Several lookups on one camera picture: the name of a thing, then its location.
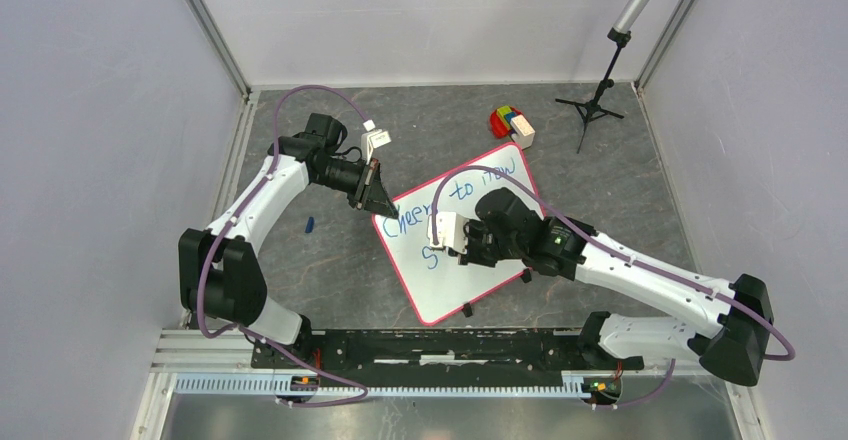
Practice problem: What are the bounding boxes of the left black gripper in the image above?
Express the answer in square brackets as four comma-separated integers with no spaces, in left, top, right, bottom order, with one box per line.
[313,156,398,219]

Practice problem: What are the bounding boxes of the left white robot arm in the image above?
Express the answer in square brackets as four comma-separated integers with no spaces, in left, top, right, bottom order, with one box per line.
[178,113,399,368]

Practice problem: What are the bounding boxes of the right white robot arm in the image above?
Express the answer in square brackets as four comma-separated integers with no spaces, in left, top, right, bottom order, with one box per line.
[437,188,774,387]

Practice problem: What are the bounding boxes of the colourful toy brick stack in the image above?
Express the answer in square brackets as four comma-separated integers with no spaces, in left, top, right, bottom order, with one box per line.
[489,105,535,150]

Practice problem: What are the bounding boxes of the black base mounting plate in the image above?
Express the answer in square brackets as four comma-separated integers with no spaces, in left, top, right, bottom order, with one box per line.
[291,328,644,389]

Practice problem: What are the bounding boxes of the black tripod stand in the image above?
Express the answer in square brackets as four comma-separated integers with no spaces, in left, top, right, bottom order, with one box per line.
[555,0,650,154]

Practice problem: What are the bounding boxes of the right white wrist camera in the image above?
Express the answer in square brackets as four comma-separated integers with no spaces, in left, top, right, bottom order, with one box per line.
[427,211,469,255]

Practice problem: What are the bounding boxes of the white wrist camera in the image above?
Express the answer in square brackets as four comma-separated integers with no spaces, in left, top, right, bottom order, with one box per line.
[427,211,469,255]
[360,119,392,163]

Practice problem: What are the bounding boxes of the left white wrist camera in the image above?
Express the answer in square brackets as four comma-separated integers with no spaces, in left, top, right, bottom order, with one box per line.
[360,119,392,163]

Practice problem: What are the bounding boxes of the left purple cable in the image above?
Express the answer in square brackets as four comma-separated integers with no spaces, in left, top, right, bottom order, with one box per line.
[196,84,370,408]

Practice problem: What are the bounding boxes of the purple cable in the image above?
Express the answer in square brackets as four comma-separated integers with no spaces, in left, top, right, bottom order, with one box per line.
[430,165,796,412]
[196,84,370,408]

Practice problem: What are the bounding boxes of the grey slotted cable duct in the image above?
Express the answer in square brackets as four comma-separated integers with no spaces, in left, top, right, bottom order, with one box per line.
[174,373,614,399]

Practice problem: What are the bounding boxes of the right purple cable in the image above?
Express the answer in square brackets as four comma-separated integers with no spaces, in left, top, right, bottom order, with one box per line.
[430,165,796,412]

